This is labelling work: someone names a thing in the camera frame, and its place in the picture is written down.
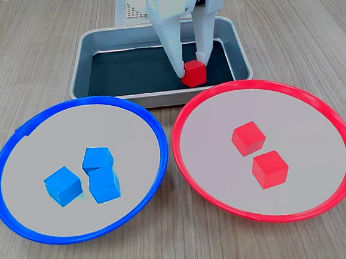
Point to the red wooden cube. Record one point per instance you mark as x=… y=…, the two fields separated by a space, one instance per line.
x=194 y=73
x=270 y=169
x=248 y=137

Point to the silver metal tray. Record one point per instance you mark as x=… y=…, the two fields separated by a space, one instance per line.
x=109 y=41

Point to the blue wooden cube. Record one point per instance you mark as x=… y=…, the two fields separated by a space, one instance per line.
x=63 y=186
x=104 y=187
x=95 y=158

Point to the white mesh base plate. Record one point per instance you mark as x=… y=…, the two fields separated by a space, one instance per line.
x=135 y=14

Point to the red-rimmed white dish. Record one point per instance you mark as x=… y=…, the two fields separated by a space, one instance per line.
x=296 y=131

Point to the blue-rimmed white dish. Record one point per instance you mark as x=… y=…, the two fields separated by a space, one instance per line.
x=77 y=128

